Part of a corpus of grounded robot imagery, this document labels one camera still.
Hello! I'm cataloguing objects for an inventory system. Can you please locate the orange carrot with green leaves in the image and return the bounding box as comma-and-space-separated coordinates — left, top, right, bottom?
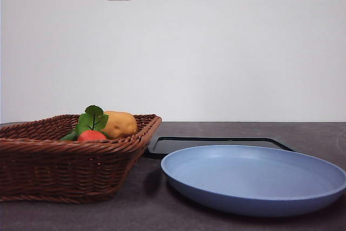
76, 105, 110, 142

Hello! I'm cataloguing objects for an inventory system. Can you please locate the blue round plate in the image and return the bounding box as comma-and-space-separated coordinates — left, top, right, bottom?
161, 144, 346, 218

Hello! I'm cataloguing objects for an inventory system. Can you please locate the black flat tray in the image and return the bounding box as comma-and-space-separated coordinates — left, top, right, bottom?
147, 136, 297, 160

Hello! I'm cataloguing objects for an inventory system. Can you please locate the yellow-brown potato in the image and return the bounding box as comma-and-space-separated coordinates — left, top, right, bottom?
102, 110, 139, 140

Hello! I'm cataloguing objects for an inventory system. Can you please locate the green pepper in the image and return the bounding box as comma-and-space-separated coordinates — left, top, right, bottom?
59, 130, 79, 142

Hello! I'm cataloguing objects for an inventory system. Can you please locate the brown wicker basket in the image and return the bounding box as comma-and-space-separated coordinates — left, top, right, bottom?
0, 114, 163, 204

